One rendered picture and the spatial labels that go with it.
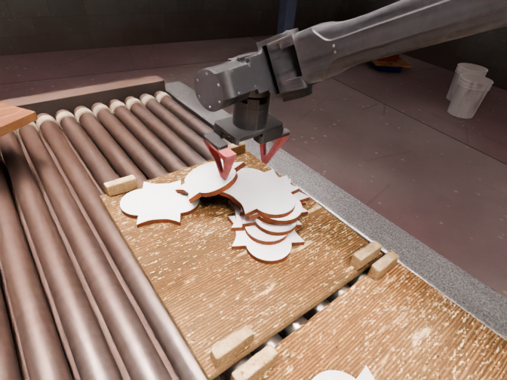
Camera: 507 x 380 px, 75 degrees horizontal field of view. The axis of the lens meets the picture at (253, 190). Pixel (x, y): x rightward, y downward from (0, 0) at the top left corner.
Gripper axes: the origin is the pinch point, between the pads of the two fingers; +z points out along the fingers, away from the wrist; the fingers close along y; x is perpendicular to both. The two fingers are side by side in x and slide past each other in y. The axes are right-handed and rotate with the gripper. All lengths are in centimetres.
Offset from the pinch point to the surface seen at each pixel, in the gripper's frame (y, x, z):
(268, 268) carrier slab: 7.2, 16.2, 7.5
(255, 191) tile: 1.5, 5.1, 1.8
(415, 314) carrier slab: -4.7, 35.2, 6.6
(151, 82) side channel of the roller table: -11, -64, 9
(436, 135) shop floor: -279, -56, 102
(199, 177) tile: 5.8, -6.5, 4.4
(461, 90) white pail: -338, -72, 76
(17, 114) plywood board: 28.9, -37.2, -0.7
